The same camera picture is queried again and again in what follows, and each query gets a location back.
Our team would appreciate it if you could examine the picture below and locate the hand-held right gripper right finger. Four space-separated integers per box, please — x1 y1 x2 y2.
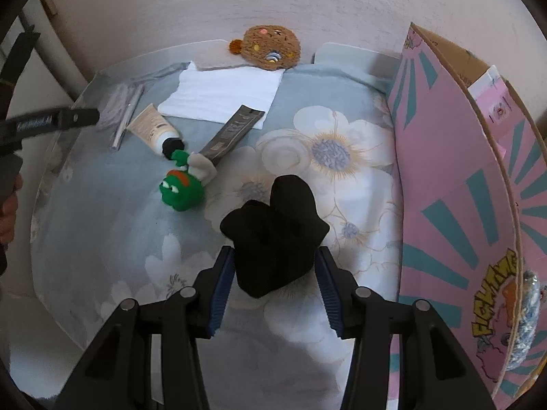
315 245 496 410

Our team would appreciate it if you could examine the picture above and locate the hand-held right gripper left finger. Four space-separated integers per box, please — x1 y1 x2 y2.
53 245 237 410

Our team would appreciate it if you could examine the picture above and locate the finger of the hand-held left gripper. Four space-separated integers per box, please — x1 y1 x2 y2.
0 26 41 90
0 108 101 148

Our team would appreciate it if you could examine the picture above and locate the black sock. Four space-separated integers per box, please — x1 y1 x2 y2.
220 174 331 300

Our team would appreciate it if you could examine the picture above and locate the pink printed cardboard box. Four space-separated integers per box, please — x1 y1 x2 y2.
387 21 547 410

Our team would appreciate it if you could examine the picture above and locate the person's left hand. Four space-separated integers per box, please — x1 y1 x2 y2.
0 175 24 244

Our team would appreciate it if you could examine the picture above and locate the clear plastic bag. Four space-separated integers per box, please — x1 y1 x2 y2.
98 83 133 129

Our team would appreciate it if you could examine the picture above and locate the clear plastic stick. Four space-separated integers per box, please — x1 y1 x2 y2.
110 85 145 151

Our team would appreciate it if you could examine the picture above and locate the beige cream tube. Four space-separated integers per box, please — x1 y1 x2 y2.
127 103 184 157

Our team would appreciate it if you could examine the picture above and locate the floral blue cloth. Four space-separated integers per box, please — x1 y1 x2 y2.
32 62 404 410

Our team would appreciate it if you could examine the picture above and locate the green frog toy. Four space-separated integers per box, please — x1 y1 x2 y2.
159 149 218 212

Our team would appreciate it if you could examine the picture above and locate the dark sachet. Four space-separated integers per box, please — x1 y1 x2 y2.
199 105 266 166

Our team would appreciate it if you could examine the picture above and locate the white folded towel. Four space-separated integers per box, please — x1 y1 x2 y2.
158 62 285 131

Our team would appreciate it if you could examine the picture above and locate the brown cookie plush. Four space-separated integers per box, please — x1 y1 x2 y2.
228 23 302 70

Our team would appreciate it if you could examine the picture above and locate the small pink carton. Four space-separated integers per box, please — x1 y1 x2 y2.
467 65 511 146

